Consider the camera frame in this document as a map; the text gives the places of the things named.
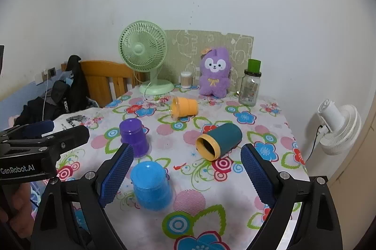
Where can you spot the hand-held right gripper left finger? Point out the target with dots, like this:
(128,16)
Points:
(116,175)

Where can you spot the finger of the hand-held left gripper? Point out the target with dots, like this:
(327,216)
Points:
(70,137)
(35,127)

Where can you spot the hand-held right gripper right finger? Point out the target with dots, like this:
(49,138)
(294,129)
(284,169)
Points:
(259,176)

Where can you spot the teal cup with yellow rim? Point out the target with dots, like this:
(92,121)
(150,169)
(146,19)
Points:
(226,135)

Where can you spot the blue cup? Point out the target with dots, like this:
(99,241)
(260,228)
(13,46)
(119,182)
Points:
(151,185)

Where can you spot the purple cup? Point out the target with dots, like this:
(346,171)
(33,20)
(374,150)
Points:
(133,135)

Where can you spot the orange cup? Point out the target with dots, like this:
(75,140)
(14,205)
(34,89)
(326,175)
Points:
(185,107)

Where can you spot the person's left hand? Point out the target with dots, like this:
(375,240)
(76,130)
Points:
(21,204)

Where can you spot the clear plastic packet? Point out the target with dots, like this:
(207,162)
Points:
(75,120)

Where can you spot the black clothes pile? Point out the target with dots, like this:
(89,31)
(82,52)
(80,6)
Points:
(35,109)

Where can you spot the black jacket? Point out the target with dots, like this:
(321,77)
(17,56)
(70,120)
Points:
(75,85)

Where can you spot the floral tablecloth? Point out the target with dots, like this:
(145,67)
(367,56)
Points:
(176,150)

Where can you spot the wooden headboard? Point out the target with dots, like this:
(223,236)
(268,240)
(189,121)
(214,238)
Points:
(97,73)

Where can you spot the glass bottle with green cap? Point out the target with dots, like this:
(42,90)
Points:
(248,88)

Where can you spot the white fan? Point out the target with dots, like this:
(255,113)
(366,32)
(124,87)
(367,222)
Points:
(343,132)

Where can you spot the purple plush toy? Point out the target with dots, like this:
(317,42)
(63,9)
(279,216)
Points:
(214,79)

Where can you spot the green desk fan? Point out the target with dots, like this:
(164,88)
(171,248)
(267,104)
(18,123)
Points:
(138,48)

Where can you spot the cotton swab jar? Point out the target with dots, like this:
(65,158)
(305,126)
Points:
(186,80)

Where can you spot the printed cardboard panel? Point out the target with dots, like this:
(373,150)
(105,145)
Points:
(188,44)

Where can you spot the wall socket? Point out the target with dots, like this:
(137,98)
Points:
(52,72)

